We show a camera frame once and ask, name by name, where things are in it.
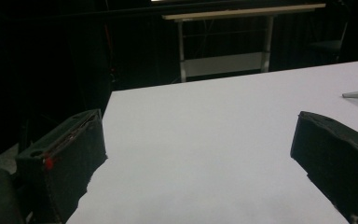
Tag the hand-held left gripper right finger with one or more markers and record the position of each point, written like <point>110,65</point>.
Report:
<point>338,155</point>

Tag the wooden top metal frame table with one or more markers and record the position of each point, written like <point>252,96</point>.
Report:
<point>223,63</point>

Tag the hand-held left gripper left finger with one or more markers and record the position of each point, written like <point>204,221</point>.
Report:
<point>65,161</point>

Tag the dark chair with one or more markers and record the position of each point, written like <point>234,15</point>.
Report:
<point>327,45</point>

